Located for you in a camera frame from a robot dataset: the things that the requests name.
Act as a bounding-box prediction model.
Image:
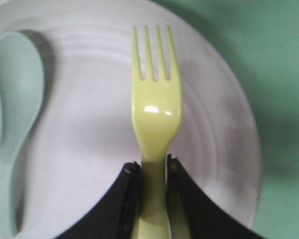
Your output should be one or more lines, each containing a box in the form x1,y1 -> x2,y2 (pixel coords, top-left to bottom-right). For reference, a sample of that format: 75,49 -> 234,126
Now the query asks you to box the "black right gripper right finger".
167,154 -> 262,239

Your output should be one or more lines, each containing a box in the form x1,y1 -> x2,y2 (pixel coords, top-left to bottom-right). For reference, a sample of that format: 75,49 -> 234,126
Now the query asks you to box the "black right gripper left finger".
57,162 -> 141,239

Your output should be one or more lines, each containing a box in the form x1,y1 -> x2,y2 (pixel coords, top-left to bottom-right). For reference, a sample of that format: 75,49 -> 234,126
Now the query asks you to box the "white round plate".
0,0 -> 261,239

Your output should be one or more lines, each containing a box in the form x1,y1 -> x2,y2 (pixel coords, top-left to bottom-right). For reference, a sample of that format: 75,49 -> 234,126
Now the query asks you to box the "yellow plastic fork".
132,27 -> 183,239

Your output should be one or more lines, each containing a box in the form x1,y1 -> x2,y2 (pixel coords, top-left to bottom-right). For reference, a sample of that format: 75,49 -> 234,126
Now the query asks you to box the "pale green plastic spoon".
0,32 -> 45,237

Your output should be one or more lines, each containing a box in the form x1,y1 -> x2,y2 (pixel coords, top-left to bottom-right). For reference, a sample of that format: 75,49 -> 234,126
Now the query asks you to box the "light green rectangular tray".
159,0 -> 299,239

